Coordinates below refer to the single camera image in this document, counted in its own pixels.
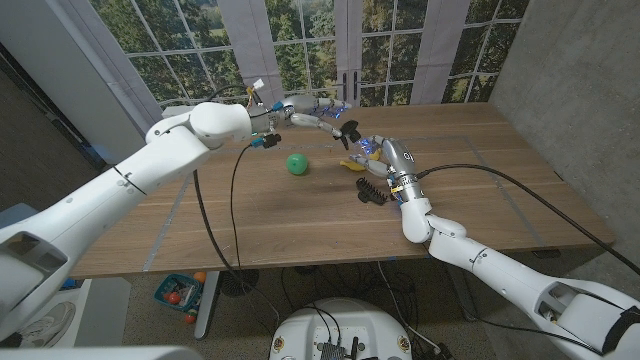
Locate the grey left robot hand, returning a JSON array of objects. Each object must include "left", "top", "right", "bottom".
[{"left": 251, "top": 94, "right": 354, "bottom": 140}]

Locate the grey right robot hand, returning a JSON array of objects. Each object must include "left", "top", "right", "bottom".
[{"left": 348, "top": 134, "right": 431, "bottom": 206}]

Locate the clear plastic spray bottle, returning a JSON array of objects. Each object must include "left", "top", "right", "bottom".
[{"left": 352, "top": 135, "right": 384, "bottom": 161}]

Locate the yellow banana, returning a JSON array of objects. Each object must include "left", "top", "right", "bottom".
[{"left": 339, "top": 149, "right": 384, "bottom": 173}]

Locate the green ball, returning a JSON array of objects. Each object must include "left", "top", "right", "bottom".
[{"left": 285, "top": 152, "right": 310, "bottom": 177}]

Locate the black hair claw clip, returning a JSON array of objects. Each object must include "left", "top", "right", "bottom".
[{"left": 355, "top": 176, "right": 389, "bottom": 206}]

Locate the printed window garden backdrop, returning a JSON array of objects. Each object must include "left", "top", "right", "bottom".
[{"left": 87, "top": 0, "right": 531, "bottom": 114}]

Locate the white power outlet box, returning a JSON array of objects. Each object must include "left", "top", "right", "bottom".
[{"left": 160, "top": 104, "right": 199, "bottom": 119}]

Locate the metal table leg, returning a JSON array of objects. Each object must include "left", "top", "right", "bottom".
[
  {"left": 193, "top": 270, "right": 221, "bottom": 341},
  {"left": 449, "top": 279, "right": 479, "bottom": 322}
]

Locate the white robot torso base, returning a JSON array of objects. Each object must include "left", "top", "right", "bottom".
[{"left": 268, "top": 297, "right": 413, "bottom": 360}]

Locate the black floor fan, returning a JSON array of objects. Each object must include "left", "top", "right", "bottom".
[{"left": 218, "top": 268, "right": 260, "bottom": 297}]

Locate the teal toy basket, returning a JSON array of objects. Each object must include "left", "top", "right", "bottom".
[{"left": 153, "top": 272, "right": 206, "bottom": 315}]

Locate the white storage box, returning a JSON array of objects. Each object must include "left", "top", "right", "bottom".
[{"left": 14, "top": 277, "right": 132, "bottom": 349}]

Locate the blue plastic container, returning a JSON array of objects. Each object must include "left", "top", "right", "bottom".
[{"left": 0, "top": 202, "right": 39, "bottom": 231}]

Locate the white sneaker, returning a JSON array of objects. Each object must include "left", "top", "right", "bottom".
[{"left": 17, "top": 299, "right": 77, "bottom": 349}]

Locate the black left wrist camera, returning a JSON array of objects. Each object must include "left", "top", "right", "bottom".
[{"left": 251, "top": 132, "right": 283, "bottom": 150}]

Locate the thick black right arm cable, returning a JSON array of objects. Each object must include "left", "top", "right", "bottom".
[{"left": 417, "top": 162, "right": 640, "bottom": 277}]

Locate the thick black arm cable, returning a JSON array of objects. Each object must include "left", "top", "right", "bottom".
[
  {"left": 192, "top": 83, "right": 281, "bottom": 327},
  {"left": 417, "top": 162, "right": 640, "bottom": 277}
]

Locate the black floor cable tangle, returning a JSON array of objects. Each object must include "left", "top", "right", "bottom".
[{"left": 279, "top": 262, "right": 419, "bottom": 321}]

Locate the thin black left wrist cable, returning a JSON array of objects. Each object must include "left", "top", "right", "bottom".
[{"left": 229, "top": 144, "right": 254, "bottom": 274}]

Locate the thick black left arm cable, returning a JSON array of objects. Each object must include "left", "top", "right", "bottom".
[{"left": 192, "top": 83, "right": 281, "bottom": 327}]

